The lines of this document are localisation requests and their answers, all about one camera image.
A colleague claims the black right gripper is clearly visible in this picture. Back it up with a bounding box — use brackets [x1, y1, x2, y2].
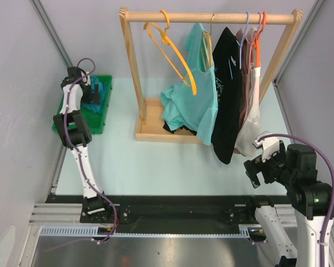
[244, 142, 295, 187]

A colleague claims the teal blue t shirt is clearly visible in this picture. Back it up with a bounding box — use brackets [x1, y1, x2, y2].
[81, 75, 112, 114]

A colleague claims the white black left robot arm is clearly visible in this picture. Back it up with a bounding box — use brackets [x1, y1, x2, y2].
[53, 66, 114, 223]

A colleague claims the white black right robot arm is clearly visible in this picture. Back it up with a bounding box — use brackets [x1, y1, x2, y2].
[244, 144, 334, 266]

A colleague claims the yellow plastic hanger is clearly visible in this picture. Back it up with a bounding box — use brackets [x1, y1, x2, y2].
[143, 9, 198, 96]

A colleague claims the mint green t shirt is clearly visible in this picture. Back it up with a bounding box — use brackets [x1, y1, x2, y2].
[160, 23, 218, 146]

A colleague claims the black t shirt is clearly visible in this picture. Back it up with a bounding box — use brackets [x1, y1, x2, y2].
[163, 26, 244, 165]

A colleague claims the wooden hanger metal hook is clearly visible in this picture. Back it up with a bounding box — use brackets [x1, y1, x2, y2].
[202, 13, 215, 68]

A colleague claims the light blue plastic hanger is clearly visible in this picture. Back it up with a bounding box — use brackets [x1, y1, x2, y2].
[237, 12, 250, 70]

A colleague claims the orange plastic hanger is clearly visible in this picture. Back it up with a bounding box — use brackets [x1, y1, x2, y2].
[253, 11, 267, 67]

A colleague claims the pink plastic hanger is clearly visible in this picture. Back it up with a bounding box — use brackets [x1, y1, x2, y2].
[244, 13, 265, 62]

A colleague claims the white garment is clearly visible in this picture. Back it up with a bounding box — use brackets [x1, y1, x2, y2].
[239, 61, 261, 156]

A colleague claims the green plastic tray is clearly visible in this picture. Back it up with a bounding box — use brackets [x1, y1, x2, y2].
[51, 75, 113, 135]

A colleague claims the wooden clothes rack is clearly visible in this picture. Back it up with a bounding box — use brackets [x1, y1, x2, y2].
[119, 7, 303, 144]

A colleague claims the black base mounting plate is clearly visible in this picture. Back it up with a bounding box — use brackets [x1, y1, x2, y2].
[46, 195, 289, 233]

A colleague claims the pink beige garment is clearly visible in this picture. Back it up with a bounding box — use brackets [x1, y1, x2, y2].
[234, 29, 251, 156]

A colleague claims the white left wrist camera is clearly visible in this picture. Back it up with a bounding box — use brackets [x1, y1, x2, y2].
[82, 75, 91, 86]

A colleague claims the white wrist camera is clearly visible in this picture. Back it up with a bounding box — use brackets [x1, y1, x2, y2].
[253, 131, 280, 162]
[82, 75, 91, 86]

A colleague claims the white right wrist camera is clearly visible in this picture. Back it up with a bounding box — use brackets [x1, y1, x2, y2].
[253, 131, 280, 162]

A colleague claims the white slotted cable duct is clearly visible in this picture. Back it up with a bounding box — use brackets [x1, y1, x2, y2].
[40, 225, 250, 239]

